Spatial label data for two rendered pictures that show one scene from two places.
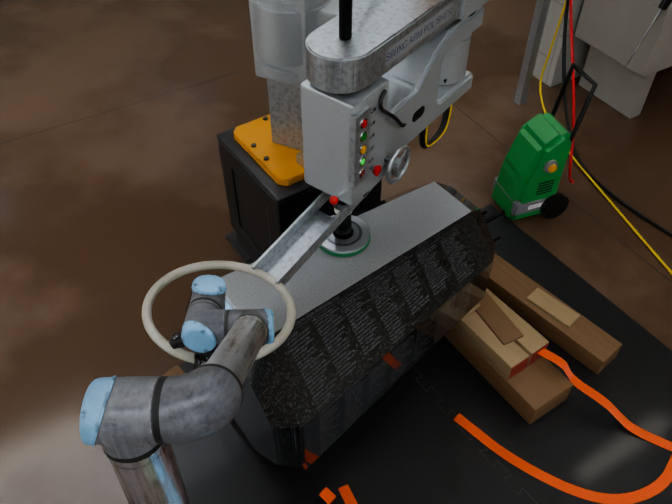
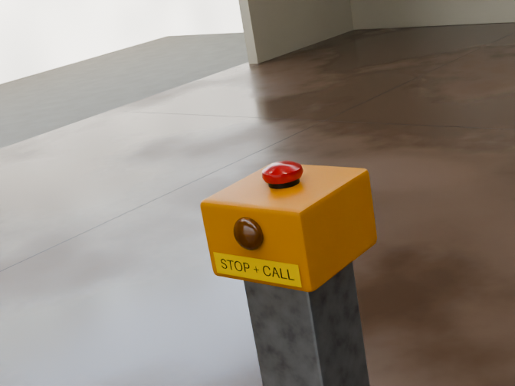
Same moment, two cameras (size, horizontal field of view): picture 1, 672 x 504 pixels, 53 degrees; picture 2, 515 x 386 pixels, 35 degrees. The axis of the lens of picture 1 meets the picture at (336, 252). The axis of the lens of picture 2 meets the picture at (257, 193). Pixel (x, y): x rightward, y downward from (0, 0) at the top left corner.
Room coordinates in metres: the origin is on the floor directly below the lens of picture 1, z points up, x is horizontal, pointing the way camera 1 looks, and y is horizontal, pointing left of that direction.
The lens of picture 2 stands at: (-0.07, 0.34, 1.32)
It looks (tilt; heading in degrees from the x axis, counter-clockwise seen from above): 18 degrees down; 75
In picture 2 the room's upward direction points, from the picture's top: 10 degrees counter-clockwise
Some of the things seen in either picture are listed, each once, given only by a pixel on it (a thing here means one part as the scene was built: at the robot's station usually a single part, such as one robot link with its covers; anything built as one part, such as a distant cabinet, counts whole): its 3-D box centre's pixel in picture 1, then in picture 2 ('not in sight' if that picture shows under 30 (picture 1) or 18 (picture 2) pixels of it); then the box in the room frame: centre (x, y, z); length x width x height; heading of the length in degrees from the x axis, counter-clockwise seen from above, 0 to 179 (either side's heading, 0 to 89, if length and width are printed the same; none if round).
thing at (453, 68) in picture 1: (444, 52); not in sight; (2.40, -0.43, 1.36); 0.19 x 0.19 x 0.20
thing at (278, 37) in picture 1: (337, 27); not in sight; (2.56, -0.01, 1.38); 0.74 x 0.34 x 0.25; 70
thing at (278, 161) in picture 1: (298, 139); not in sight; (2.62, 0.18, 0.76); 0.49 x 0.49 x 0.05; 34
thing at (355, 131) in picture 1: (359, 147); not in sight; (1.75, -0.08, 1.39); 0.08 x 0.03 x 0.28; 143
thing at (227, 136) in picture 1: (301, 199); not in sight; (2.62, 0.18, 0.37); 0.66 x 0.66 x 0.74; 34
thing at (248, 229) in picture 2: not in sight; (247, 233); (0.10, 1.02, 1.05); 0.03 x 0.02 x 0.03; 124
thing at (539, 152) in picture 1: (540, 146); not in sight; (3.00, -1.14, 0.43); 0.35 x 0.35 x 0.87; 19
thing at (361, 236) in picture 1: (343, 233); not in sight; (1.88, -0.03, 0.87); 0.21 x 0.21 x 0.01
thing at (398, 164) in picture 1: (390, 160); not in sight; (1.90, -0.20, 1.22); 0.15 x 0.10 x 0.15; 143
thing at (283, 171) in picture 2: not in sight; (282, 173); (0.15, 1.06, 1.09); 0.04 x 0.04 x 0.02
